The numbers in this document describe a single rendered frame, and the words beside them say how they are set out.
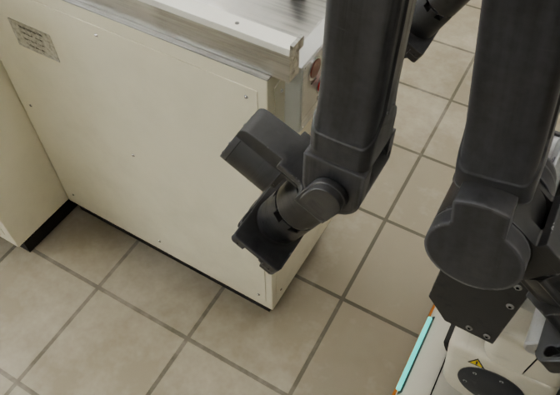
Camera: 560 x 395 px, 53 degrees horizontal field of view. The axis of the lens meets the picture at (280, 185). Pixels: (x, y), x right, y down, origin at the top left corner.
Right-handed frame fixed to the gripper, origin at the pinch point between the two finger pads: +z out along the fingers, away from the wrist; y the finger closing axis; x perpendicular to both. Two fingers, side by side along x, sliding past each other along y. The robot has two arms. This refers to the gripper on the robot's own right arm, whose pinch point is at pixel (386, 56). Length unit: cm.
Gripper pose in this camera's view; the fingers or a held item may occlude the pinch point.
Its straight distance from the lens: 99.2
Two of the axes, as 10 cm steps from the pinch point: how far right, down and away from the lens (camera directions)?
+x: 7.7, 6.3, 0.9
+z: -4.0, 3.6, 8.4
